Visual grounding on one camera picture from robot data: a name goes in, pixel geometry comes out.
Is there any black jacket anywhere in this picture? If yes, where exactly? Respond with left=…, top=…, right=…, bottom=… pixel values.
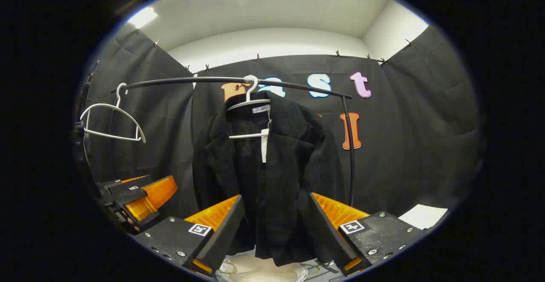
left=192, top=90, right=345, bottom=268

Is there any black backdrop cloth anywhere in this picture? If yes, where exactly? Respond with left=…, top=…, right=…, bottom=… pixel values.
left=79, top=24, right=484, bottom=223

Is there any white plastic clothes hanger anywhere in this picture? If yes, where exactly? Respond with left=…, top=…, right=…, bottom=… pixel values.
left=227, top=75, right=272, bottom=140
left=80, top=83, right=146, bottom=144

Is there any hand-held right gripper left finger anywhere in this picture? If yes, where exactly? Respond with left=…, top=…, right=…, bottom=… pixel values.
left=132, top=194, right=246, bottom=279

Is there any small ceiling light panel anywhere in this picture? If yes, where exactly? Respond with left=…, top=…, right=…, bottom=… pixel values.
left=127, top=6, right=158, bottom=29

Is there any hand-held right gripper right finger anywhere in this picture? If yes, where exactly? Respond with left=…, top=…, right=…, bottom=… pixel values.
left=307, top=192, right=428, bottom=277

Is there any row of backdrop clips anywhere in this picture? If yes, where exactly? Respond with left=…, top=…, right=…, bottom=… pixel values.
left=153, top=39, right=414, bottom=72

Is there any black metal clothes rack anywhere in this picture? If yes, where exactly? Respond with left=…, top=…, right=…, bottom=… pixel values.
left=81, top=75, right=356, bottom=208

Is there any white paper sheet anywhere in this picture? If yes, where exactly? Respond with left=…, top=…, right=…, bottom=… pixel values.
left=398, top=204, right=449, bottom=230

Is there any white hang tag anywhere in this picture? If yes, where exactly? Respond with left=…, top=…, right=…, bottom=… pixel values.
left=260, top=122, right=272, bottom=164

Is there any white laundry hamper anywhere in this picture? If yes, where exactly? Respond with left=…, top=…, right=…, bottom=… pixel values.
left=218, top=252, right=339, bottom=282

